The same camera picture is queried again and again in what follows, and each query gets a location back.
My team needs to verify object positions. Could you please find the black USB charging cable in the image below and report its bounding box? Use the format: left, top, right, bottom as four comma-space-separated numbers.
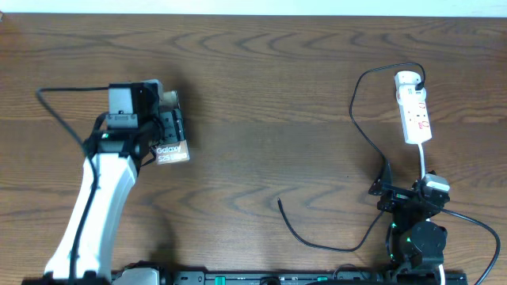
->
276, 62, 427, 253

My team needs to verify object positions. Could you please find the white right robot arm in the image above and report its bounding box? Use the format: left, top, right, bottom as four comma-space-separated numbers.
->
368, 159, 450, 284

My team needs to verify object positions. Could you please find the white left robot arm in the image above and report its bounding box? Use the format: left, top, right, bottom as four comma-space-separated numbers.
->
35, 79, 190, 284

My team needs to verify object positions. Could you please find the white USB charger adapter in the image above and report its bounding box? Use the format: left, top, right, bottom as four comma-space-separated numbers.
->
395, 70, 426, 101

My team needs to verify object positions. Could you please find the white power strip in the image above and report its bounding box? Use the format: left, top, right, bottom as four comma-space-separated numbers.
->
395, 91, 432, 145

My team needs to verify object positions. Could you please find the white power strip cord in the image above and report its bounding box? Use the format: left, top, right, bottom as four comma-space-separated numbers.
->
417, 142, 427, 179

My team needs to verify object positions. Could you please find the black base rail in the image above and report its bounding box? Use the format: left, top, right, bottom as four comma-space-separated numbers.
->
110, 269, 469, 285

